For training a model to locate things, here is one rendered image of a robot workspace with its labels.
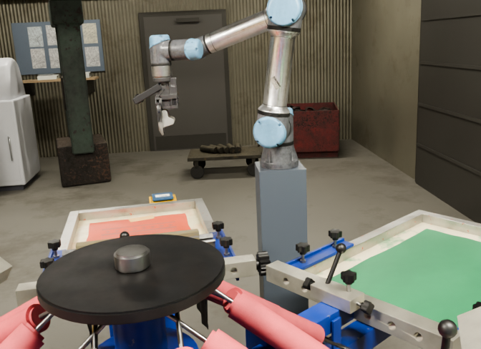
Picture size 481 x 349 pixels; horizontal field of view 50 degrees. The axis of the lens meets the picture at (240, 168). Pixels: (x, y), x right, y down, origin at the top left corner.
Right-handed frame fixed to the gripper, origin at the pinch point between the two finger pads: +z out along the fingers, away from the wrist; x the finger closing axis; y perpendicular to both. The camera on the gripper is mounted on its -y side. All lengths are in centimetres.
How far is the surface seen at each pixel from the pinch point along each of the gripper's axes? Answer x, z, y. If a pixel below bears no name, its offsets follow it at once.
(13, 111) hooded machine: 442, 38, -211
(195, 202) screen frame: 27.6, 38.1, 10.0
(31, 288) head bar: -61, 32, -34
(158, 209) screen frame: 25.6, 39.3, -6.3
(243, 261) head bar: -53, 32, 26
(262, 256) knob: -52, 32, 32
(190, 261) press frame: -115, 4, 13
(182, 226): 5.2, 40.8, 4.8
